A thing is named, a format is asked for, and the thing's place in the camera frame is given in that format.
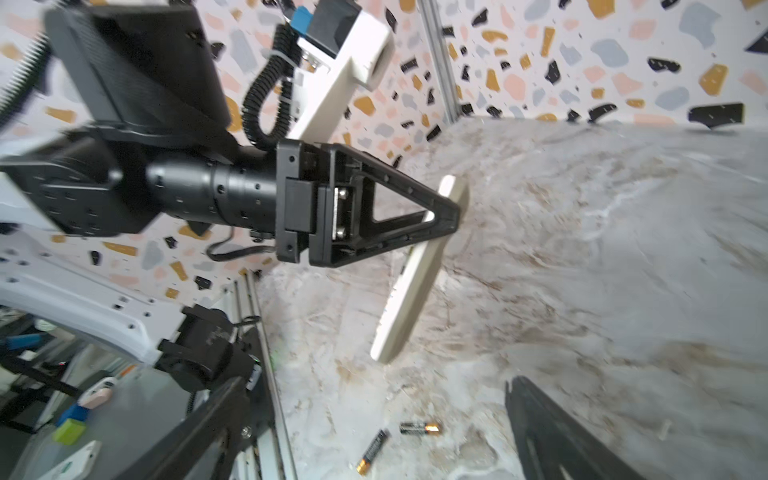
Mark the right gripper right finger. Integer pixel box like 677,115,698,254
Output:
505,376,641,479

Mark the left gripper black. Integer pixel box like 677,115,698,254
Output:
275,140,461,268

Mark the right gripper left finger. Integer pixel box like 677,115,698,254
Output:
117,378,249,479

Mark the white remote control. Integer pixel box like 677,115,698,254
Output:
369,175,470,365

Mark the black AAA battery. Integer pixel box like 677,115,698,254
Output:
399,422,442,436
355,429,390,476

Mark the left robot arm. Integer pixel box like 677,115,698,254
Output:
1,1,461,388

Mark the aluminium mounting rail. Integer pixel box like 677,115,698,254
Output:
233,270,298,479

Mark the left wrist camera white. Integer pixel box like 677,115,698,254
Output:
287,0,395,143

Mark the black coiled cable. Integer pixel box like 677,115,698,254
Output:
241,23,301,151

